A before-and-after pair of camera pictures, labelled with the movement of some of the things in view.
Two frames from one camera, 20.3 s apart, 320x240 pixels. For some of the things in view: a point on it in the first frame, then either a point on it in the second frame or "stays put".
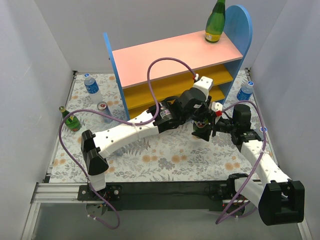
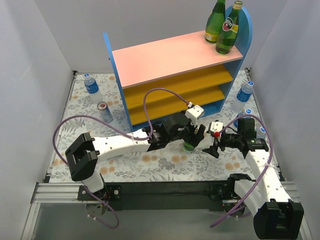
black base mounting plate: (163, 196) stays put
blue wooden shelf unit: (150, 74) stays put
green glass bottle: (215, 22) stays put
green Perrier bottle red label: (200, 124) -> (227, 35)
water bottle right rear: (245, 92) stays put
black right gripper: (214, 126) -> (219, 140)
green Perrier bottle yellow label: (72, 122) -> (188, 147)
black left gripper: (202, 116) -> (189, 130)
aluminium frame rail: (51, 193) stays put
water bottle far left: (92, 87) stays put
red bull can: (104, 108) stays put
